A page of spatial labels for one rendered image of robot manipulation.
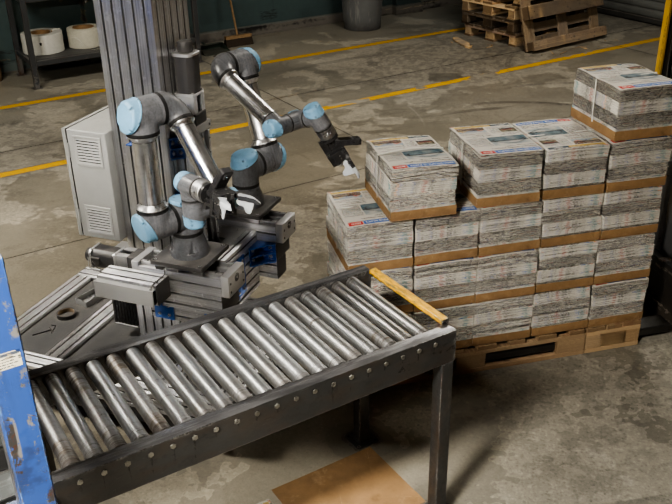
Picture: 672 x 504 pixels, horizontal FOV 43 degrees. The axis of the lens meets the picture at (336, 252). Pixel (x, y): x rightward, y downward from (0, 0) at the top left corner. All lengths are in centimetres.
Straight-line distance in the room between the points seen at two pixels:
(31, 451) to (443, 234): 211
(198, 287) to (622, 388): 196
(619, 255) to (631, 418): 73
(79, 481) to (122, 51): 164
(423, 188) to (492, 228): 41
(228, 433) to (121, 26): 158
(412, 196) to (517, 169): 47
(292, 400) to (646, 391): 199
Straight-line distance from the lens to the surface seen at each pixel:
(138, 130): 302
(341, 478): 346
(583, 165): 378
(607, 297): 417
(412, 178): 343
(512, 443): 367
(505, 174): 362
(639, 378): 418
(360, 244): 350
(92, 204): 363
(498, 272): 381
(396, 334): 282
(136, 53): 331
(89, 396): 265
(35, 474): 209
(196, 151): 303
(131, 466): 244
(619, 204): 396
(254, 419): 253
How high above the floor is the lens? 231
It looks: 27 degrees down
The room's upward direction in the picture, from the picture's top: 1 degrees counter-clockwise
